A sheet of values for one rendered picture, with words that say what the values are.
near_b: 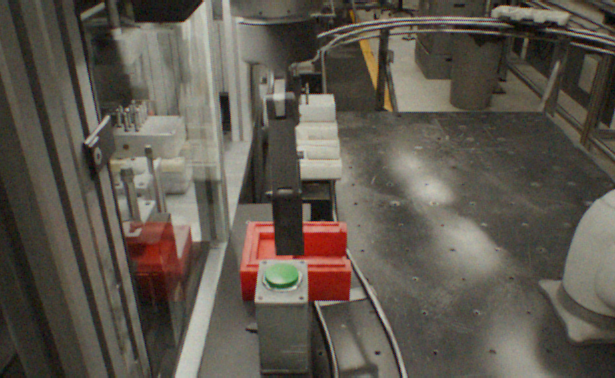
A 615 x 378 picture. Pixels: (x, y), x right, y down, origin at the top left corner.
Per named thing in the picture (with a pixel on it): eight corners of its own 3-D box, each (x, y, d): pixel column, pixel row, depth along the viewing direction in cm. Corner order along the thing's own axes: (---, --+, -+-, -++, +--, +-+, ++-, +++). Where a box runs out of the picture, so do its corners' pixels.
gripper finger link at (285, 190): (293, 176, 51) (293, 189, 49) (295, 223, 53) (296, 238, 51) (277, 177, 51) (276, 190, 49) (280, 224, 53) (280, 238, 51)
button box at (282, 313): (308, 373, 65) (308, 299, 59) (244, 373, 65) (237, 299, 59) (308, 327, 72) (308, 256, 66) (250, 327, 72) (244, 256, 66)
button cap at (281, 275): (299, 295, 61) (298, 283, 60) (264, 295, 61) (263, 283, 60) (299, 274, 65) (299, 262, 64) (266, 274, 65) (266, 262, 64)
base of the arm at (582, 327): (609, 272, 119) (616, 252, 116) (666, 345, 100) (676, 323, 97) (528, 272, 119) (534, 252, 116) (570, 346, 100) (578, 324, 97)
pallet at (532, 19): (489, 28, 283) (492, 8, 278) (496, 23, 293) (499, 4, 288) (561, 37, 266) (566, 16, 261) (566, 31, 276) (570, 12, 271)
